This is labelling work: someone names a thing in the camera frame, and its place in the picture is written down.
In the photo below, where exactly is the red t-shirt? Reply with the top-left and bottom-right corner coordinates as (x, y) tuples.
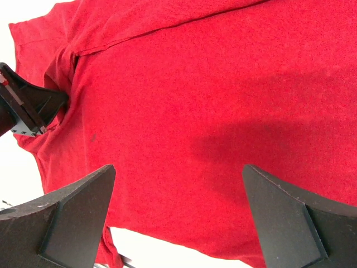
(9, 1), (356, 267)

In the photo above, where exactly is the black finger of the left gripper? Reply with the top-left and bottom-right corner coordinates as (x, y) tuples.
(1, 63), (69, 137)

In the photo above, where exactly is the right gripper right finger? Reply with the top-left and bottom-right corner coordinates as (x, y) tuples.
(243, 165), (356, 268)

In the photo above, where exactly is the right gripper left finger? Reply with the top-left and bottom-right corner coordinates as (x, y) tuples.
(1, 165), (115, 267)

